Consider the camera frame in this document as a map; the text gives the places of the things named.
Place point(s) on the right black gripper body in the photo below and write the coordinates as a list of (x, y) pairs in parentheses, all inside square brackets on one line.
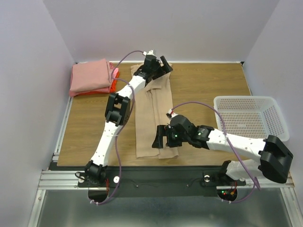
[(167, 136)]

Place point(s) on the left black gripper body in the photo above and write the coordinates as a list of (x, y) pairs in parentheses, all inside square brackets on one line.
[(157, 72)]

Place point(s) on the beige t shirt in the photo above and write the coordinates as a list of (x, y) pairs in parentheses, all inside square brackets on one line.
[(151, 106)]

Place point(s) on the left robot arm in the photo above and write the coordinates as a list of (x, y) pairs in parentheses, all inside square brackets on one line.
[(118, 111)]

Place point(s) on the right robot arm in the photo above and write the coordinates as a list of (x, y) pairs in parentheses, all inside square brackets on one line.
[(268, 157)]

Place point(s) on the folded light pink t shirt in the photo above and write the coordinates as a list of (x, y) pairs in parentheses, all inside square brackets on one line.
[(114, 74)]

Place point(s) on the white plastic basket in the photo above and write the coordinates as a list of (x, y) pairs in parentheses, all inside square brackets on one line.
[(251, 116)]

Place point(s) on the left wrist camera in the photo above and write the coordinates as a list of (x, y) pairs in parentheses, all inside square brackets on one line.
[(150, 52)]

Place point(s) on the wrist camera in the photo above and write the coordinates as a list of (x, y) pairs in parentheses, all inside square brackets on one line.
[(170, 114), (150, 52)]

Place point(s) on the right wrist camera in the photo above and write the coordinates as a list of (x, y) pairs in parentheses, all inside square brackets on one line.
[(170, 114)]

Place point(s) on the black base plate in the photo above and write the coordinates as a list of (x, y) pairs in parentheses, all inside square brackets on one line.
[(162, 181)]

